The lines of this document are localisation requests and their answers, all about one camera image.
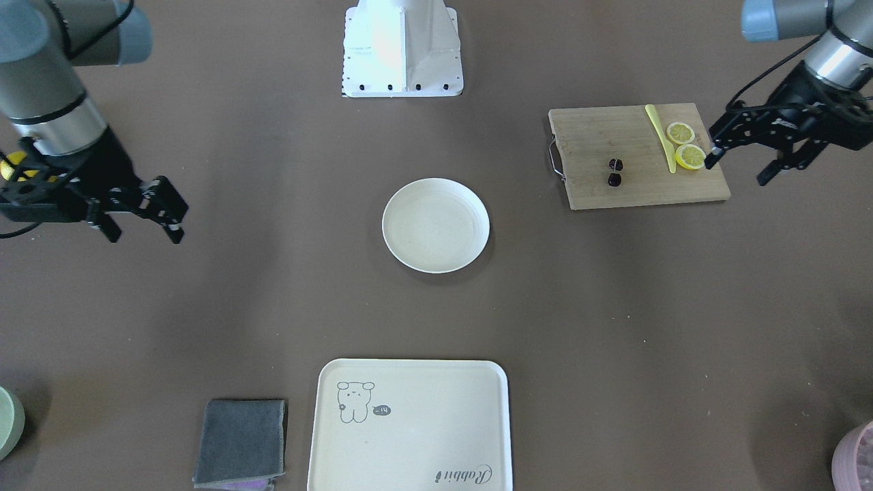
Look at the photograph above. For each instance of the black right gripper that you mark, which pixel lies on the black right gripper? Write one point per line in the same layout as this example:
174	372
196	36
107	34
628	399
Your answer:
111	166

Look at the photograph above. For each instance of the dark red cherry pair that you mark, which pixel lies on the dark red cherry pair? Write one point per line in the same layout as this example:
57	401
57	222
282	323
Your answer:
615	166

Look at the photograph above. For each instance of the green bowl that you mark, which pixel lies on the green bowl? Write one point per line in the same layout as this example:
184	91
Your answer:
12	421

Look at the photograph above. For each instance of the yellow plastic knife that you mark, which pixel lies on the yellow plastic knife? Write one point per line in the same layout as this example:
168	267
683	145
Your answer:
667	146

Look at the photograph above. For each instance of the pink bowl with ice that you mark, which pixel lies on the pink bowl with ice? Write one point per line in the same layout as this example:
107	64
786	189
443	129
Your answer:
851	467

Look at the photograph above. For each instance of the cream round plate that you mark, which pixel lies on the cream round plate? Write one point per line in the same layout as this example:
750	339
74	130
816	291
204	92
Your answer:
435	225

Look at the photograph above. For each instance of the upper lemon slice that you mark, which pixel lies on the upper lemon slice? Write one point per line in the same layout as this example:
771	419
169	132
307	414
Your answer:
680	133

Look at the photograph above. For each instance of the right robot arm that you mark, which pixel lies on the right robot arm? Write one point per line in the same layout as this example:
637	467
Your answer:
42	45

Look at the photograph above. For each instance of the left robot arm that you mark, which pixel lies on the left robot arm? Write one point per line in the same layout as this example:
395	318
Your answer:
839	48

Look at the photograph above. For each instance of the lemon slice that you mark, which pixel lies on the lemon slice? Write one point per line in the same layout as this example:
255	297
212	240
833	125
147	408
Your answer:
680	133
690	156

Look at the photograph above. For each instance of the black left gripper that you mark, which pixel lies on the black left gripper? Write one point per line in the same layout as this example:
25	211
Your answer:
799	88

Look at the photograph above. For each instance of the lower lemon slice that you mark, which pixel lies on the lower lemon slice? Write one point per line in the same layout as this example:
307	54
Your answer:
690	156

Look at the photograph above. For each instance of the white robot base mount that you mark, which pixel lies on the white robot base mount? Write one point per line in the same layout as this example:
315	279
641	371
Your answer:
401	49

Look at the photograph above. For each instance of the bamboo cutting board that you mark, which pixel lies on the bamboo cutting board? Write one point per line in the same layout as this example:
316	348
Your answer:
585	139

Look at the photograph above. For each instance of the cream rabbit tray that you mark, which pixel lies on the cream rabbit tray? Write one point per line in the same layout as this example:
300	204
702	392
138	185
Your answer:
411	424

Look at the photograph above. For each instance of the grey folded cloth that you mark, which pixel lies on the grey folded cloth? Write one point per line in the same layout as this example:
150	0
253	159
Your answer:
242	445

